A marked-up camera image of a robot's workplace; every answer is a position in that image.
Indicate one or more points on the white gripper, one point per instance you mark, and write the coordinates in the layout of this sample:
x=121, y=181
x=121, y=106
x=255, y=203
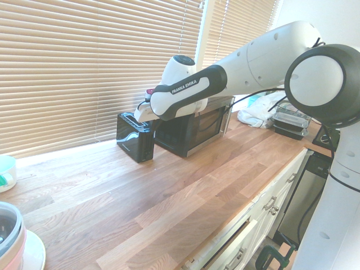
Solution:
x=143, y=112

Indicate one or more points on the black glossy toaster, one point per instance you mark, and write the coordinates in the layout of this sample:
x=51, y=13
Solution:
x=132, y=140

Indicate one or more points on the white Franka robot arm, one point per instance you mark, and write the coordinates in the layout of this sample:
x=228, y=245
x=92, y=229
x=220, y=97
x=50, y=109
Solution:
x=253, y=64

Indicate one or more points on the stainless steel microwave oven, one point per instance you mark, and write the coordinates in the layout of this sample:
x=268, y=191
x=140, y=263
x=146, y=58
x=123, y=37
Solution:
x=197, y=132

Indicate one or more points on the wide beige window blind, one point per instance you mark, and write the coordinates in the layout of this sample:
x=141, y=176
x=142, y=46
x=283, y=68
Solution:
x=84, y=70

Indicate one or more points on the white plastic bag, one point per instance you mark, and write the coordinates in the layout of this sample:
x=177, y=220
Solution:
x=257, y=114

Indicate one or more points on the narrow beige window blind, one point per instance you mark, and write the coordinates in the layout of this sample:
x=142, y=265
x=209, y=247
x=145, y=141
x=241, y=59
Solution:
x=236, y=31

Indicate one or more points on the black food container clear lid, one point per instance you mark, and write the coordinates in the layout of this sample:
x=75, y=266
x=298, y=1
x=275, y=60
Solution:
x=289, y=119

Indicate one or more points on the white kitchen cabinet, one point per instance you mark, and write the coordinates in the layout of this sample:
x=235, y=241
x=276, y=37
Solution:
x=267, y=222

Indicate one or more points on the white plate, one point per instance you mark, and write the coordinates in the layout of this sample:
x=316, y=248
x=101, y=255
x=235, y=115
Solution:
x=36, y=250

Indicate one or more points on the stainless steel dishwasher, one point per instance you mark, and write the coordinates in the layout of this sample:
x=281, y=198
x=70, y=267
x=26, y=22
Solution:
x=303, y=197

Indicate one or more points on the pink bowl with lid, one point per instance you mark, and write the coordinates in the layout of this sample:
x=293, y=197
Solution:
x=11, y=239

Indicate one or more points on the black stove with knob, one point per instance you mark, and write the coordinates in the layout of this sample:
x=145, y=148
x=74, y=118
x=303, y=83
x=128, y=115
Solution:
x=324, y=138

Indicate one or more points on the green clamp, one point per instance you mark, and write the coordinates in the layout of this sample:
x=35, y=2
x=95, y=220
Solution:
x=270, y=254

